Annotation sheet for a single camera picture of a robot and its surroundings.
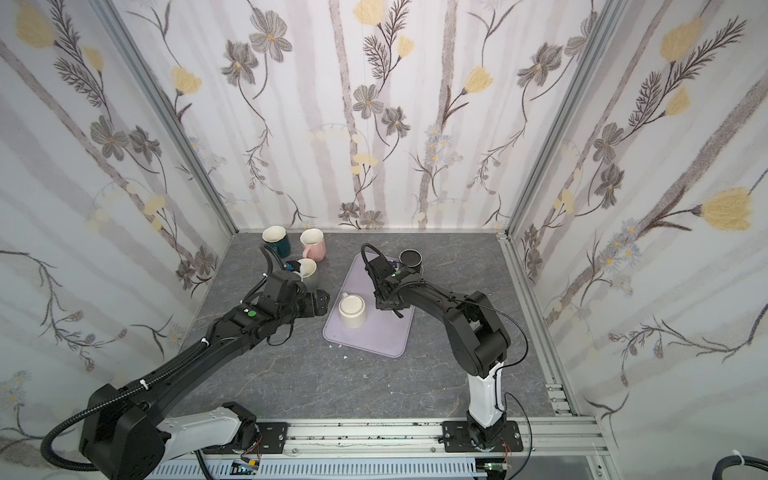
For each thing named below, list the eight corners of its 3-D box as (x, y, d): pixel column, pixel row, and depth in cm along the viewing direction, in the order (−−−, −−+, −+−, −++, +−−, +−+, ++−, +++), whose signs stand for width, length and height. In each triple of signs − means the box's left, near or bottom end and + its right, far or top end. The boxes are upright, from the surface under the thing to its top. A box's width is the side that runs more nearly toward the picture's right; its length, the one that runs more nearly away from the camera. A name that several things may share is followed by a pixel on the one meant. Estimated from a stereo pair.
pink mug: (302, 268, 109) (296, 252, 102) (307, 244, 116) (302, 228, 109) (324, 268, 109) (319, 252, 102) (328, 245, 116) (324, 228, 109)
